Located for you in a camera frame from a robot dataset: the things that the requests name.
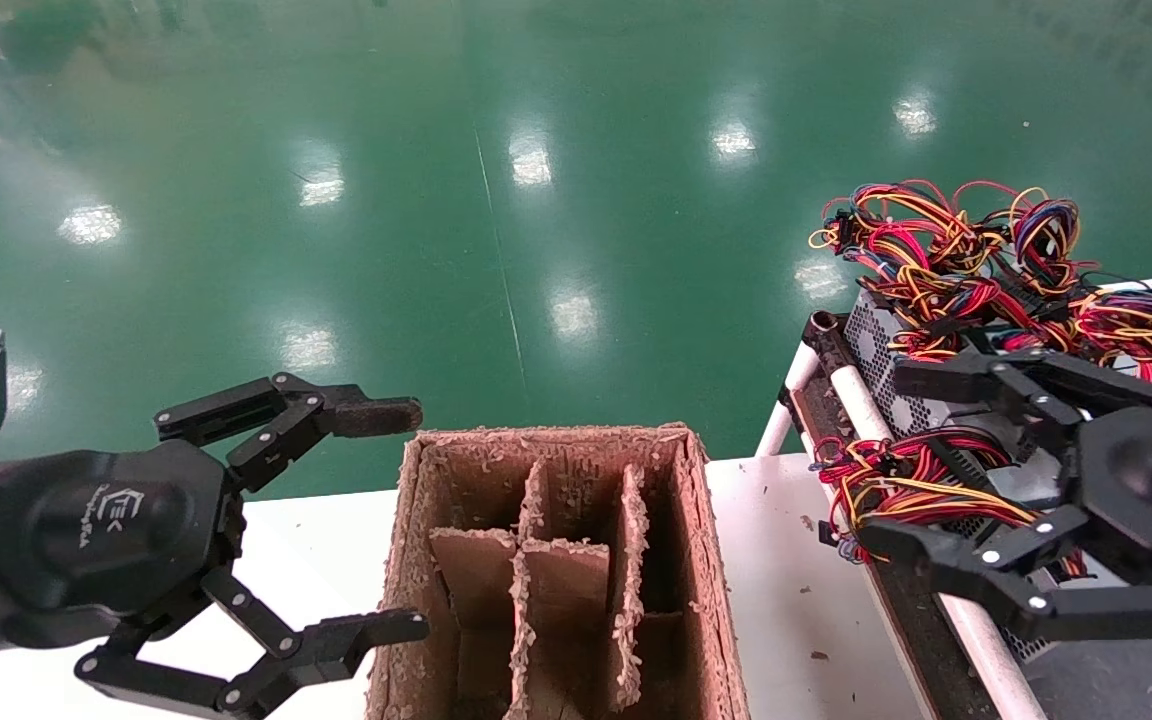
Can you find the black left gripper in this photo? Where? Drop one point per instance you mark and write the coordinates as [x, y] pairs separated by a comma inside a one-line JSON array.
[[106, 540]]

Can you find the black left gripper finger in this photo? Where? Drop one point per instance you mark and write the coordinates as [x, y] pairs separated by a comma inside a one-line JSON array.
[[376, 415]]

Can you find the black pipe joint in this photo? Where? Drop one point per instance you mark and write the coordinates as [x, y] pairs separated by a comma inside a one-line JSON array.
[[824, 330]]

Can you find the brown cardboard box with dividers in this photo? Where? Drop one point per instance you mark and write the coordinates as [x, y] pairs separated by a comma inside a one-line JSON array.
[[576, 470]]

